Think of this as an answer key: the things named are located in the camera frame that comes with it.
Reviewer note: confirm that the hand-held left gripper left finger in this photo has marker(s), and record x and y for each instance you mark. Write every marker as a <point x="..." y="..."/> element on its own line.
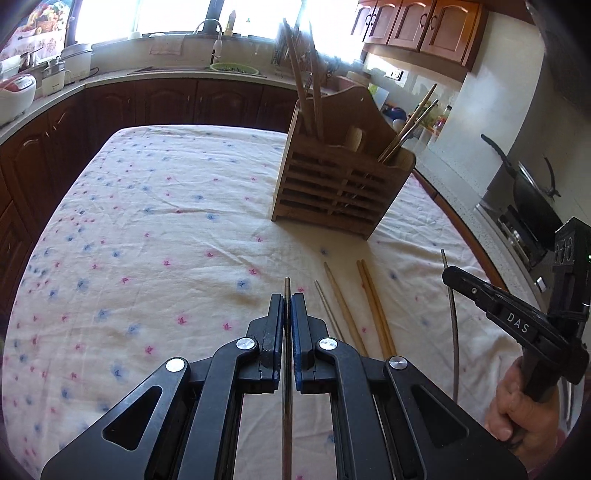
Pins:
<point x="278" y="360"/>

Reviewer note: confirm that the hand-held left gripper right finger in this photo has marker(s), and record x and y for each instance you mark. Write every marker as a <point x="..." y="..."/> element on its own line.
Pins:
<point x="298" y="355"/>

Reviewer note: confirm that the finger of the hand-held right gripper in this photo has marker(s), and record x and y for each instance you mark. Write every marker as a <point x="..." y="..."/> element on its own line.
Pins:
<point x="475" y="293"/>

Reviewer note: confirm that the wooden utensil holder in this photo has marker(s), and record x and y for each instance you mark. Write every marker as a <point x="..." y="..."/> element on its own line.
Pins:
<point x="323" y="184"/>

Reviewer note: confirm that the person's right hand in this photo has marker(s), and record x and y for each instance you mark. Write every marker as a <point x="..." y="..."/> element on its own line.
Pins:
<point x="505" y="406"/>

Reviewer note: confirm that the gas stove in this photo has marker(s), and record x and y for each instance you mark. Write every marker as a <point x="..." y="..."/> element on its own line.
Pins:
<point x="519" y="233"/>

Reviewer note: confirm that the black wok with lid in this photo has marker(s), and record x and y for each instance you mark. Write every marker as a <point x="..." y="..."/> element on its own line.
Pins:
<point x="531" y="194"/>

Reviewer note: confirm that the floral white tablecloth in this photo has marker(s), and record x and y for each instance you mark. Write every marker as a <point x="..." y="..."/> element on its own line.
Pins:
<point x="161" y="230"/>

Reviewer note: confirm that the yellow condiment bottles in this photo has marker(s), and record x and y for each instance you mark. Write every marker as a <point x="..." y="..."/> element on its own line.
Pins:
<point x="441" y="121"/>

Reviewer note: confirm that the dark blue container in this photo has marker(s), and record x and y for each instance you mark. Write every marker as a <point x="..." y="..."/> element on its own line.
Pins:
<point x="393" y="113"/>

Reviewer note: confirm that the green cutting board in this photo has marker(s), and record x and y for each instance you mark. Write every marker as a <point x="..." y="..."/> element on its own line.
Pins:
<point x="378" y="94"/>

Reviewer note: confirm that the green basin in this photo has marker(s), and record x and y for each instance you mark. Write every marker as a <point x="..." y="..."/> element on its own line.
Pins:
<point x="234" y="69"/>

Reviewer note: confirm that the dish drying rack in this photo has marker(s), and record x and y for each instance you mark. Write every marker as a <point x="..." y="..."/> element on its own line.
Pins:
<point x="288" y="50"/>

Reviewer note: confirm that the bottle on window sill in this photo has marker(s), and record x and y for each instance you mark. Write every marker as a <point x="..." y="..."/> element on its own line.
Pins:
<point x="232" y="23"/>

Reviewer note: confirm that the kitchen faucet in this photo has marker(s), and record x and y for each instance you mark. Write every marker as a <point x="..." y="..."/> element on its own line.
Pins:
<point x="208" y="25"/>

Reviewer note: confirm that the tall white rice cooker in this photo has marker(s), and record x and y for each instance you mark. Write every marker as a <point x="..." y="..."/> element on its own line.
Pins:
<point x="76" y="59"/>

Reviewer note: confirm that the white food steamer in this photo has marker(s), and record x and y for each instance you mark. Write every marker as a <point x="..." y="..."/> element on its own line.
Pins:
<point x="51" y="74"/>

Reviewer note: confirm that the kitchen window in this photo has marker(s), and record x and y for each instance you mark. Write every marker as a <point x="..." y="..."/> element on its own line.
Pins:
<point x="161" y="14"/>

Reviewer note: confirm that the white pink rice cooker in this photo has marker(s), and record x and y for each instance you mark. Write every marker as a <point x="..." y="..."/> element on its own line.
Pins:
<point x="16" y="97"/>

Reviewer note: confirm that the wall outlet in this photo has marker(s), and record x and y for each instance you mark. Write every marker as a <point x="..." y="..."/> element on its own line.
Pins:
<point x="395" y="74"/>

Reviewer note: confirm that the wooden wall cabinets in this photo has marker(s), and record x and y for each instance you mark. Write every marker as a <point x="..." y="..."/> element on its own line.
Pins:
<point x="415" y="25"/>

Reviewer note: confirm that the fruit wall poster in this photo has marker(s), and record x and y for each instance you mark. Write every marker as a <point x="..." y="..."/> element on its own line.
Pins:
<point x="37" y="23"/>

